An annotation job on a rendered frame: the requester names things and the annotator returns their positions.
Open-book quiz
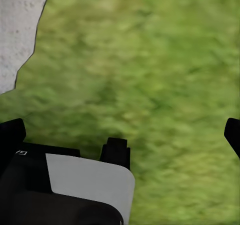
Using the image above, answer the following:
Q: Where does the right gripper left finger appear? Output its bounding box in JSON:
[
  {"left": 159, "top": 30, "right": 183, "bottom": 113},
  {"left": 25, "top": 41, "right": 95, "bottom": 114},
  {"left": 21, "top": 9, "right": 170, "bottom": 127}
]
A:
[{"left": 0, "top": 118, "right": 26, "bottom": 178}]

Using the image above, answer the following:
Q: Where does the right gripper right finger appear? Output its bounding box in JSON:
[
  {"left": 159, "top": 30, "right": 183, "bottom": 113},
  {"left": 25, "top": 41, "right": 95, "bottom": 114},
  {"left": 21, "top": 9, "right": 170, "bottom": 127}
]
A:
[{"left": 224, "top": 117, "right": 240, "bottom": 157}]

